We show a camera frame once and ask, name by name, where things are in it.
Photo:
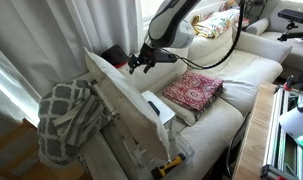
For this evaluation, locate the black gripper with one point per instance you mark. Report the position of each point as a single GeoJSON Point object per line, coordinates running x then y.
{"type": "Point", "coordinates": [146, 55]}

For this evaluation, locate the large beige pillow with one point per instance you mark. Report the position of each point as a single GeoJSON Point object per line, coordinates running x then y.
{"type": "Point", "coordinates": [127, 103]}

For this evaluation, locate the black remote control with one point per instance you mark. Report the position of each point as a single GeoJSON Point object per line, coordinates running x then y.
{"type": "Point", "coordinates": [154, 108]}

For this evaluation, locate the black hat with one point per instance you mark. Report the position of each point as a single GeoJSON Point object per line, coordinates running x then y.
{"type": "Point", "coordinates": [116, 55]}

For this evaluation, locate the red patterned cushion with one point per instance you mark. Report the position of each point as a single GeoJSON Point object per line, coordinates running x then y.
{"type": "Point", "coordinates": [194, 90]}
{"type": "Point", "coordinates": [186, 116]}

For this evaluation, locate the floral yellow blanket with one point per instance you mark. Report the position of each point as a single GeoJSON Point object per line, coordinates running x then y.
{"type": "Point", "coordinates": [217, 21]}

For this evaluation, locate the grey white patterned cloth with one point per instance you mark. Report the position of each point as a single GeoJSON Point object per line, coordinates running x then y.
{"type": "Point", "coordinates": [64, 113]}

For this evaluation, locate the clear plastic box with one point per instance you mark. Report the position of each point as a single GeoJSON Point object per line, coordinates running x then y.
{"type": "Point", "coordinates": [182, 146]}

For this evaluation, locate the light grey curtain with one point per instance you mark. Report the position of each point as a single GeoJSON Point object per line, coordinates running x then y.
{"type": "Point", "coordinates": [41, 40]}

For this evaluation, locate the yellow black power tool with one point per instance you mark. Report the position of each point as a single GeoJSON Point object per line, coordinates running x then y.
{"type": "Point", "coordinates": [167, 166]}

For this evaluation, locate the beige sofa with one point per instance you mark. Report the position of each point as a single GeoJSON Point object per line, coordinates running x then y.
{"type": "Point", "coordinates": [251, 70]}

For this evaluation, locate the light wooden table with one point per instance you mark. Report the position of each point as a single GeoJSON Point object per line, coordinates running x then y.
{"type": "Point", "coordinates": [254, 133]}

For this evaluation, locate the red black clamp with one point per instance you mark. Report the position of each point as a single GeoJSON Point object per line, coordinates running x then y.
{"type": "Point", "coordinates": [286, 83]}

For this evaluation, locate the grey armchair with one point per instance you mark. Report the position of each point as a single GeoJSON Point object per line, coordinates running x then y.
{"type": "Point", "coordinates": [301, 53]}

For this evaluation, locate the white paper roll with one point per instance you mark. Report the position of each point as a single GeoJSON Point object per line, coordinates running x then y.
{"type": "Point", "coordinates": [296, 121]}

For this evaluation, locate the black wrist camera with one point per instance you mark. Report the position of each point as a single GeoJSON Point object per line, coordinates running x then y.
{"type": "Point", "coordinates": [166, 57]}

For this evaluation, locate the black camera on stand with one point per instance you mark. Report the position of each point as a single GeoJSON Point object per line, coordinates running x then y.
{"type": "Point", "coordinates": [292, 15]}

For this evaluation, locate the aluminium rail frame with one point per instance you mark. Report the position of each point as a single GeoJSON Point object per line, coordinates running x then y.
{"type": "Point", "coordinates": [284, 156]}

